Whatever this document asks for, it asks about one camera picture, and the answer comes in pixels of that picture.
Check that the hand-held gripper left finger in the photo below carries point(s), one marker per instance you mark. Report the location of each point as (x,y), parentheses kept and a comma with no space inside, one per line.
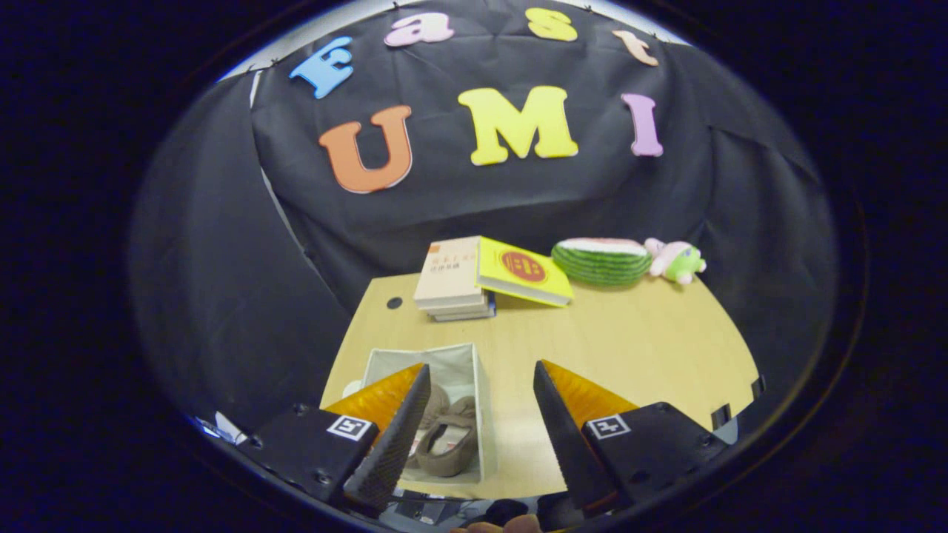
(389,444)

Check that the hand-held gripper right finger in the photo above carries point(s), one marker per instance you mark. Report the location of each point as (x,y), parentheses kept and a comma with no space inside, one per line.
(570,444)

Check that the brown moccasin shoe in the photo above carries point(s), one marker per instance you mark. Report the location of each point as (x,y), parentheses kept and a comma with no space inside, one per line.
(459,459)
(437,406)

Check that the white fabric storage box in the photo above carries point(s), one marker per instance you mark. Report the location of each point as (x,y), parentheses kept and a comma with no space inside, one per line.
(455,364)

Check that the person's dark clothing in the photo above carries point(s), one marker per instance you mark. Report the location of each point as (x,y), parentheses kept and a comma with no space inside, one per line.
(511,511)

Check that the blue spine book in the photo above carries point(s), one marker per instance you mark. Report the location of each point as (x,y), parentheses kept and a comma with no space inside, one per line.
(466,317)

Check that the thin pale book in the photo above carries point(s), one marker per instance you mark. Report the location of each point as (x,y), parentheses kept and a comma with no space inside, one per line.
(463,310)

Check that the black table edge clamp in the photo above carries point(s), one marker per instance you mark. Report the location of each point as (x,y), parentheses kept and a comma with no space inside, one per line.
(758,387)
(722,416)

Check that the yellow book with red circle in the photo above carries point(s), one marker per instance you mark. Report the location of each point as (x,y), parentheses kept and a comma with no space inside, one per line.
(555,287)

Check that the beige paperback book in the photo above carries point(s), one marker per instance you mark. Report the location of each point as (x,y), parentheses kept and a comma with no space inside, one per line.
(448,277)

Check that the watermelon slice plush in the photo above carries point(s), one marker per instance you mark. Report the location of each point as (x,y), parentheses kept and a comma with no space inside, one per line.
(600,266)

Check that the green and pink plush toy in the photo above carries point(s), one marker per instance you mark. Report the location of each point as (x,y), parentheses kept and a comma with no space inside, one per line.
(681,260)

